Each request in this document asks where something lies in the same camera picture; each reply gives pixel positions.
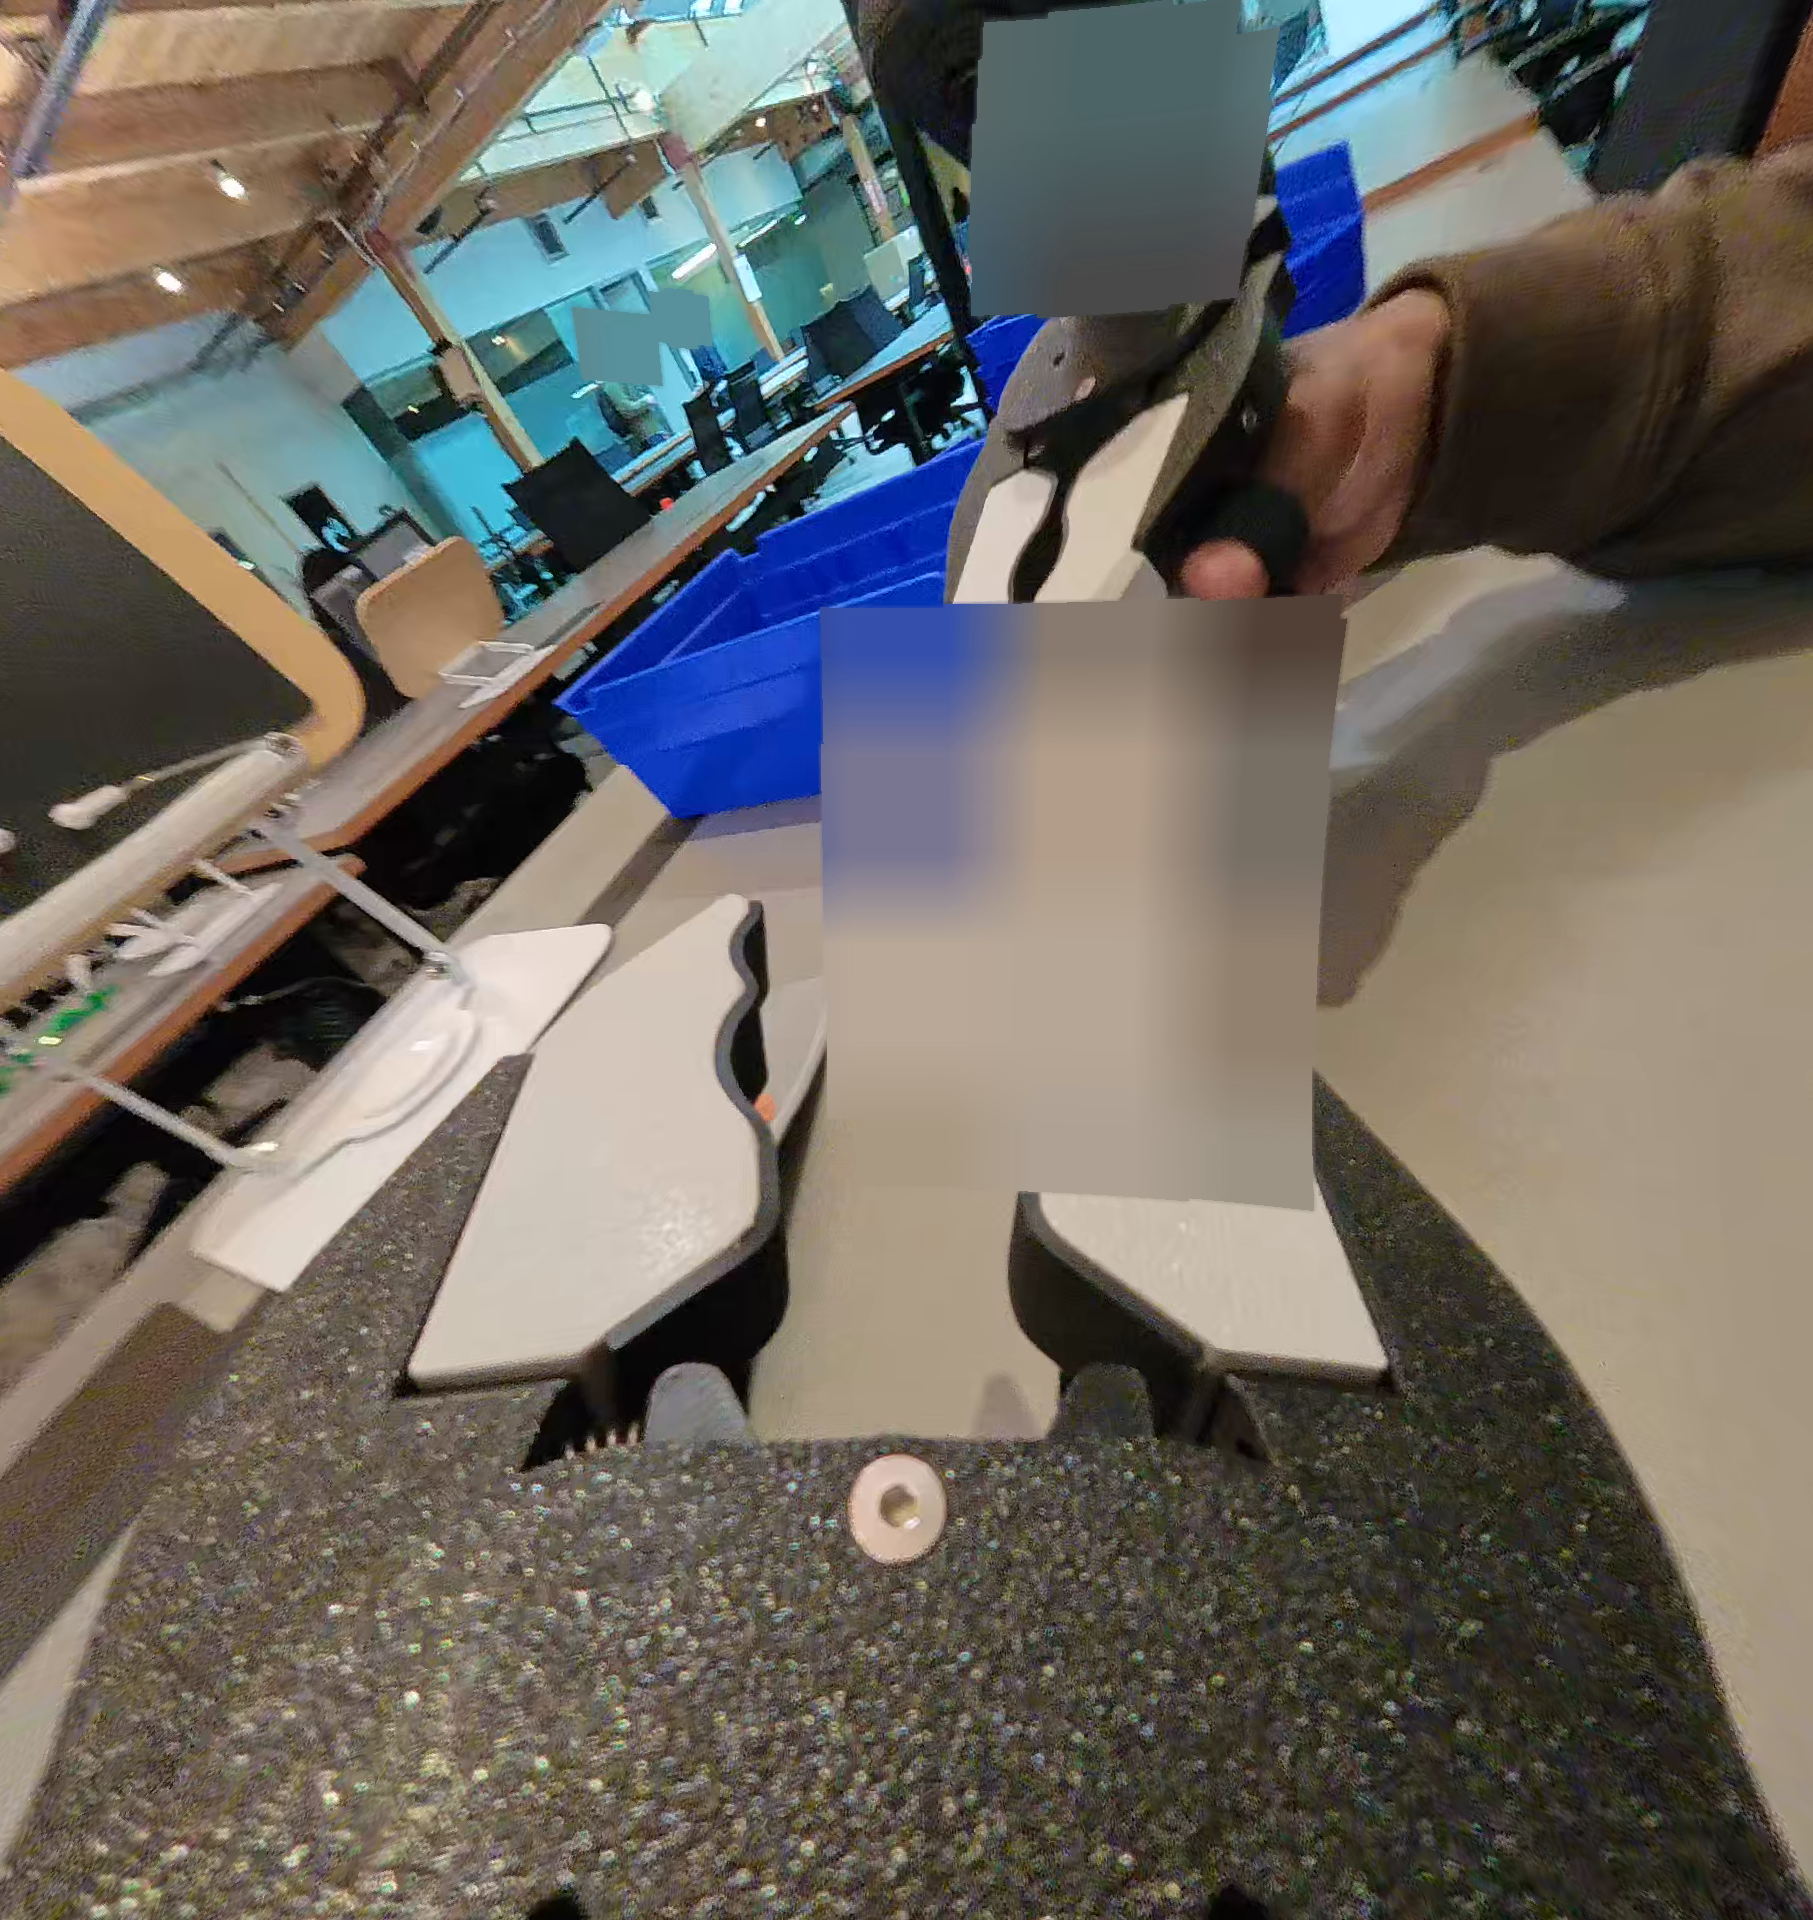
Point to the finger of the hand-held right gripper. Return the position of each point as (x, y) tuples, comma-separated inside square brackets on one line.
[(1109, 525), (989, 548)]

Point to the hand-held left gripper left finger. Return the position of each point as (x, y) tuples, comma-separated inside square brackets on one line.
[(607, 1186)]

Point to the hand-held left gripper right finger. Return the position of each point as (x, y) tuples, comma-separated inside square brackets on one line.
[(1221, 1290)]

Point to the person's right forearm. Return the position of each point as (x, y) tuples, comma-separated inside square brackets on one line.
[(1639, 359)]

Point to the white desk lamp stand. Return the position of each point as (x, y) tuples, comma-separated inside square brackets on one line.
[(396, 1049)]

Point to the grey desk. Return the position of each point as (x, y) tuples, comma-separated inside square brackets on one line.
[(1596, 976)]

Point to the person's right hand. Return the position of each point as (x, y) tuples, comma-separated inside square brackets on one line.
[(1356, 436)]

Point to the black office chair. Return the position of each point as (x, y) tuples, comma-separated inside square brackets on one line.
[(576, 510)]

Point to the long wooden-edged table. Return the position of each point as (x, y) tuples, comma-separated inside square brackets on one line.
[(441, 720)]

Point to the wooden-edged table with clutter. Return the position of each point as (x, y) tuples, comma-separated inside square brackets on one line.
[(97, 1035)]

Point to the tan wooden chair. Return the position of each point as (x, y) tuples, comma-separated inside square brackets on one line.
[(426, 614)]

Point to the black board with wooden rim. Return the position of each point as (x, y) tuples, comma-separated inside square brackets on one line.
[(97, 629)]

